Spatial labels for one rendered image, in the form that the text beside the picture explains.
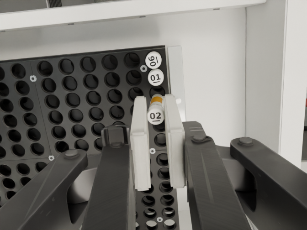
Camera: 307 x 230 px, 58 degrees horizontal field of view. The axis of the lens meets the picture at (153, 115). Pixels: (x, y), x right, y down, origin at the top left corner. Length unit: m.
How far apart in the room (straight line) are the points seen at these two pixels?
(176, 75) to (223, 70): 0.05
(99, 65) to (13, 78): 0.07
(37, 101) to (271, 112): 0.19
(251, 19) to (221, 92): 0.08
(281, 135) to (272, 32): 0.08
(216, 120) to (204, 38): 0.09
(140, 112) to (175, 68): 0.13
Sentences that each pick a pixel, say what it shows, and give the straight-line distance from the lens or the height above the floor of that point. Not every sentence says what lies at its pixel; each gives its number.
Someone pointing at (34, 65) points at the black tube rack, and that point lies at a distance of 0.25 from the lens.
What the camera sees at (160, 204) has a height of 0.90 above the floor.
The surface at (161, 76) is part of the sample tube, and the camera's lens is 0.22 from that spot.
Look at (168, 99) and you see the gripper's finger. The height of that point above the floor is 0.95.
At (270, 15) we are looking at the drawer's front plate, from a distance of 0.24.
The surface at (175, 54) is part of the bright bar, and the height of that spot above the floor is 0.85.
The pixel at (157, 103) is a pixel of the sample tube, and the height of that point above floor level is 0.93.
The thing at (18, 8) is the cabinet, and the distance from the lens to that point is 0.55.
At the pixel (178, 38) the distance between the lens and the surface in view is 0.29.
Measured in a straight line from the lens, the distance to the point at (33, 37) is 0.32.
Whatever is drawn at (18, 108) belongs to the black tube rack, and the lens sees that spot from 0.27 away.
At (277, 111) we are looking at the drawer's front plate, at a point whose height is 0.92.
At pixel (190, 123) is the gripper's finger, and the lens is 0.15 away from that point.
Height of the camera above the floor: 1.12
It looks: 72 degrees down
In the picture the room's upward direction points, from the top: 173 degrees counter-clockwise
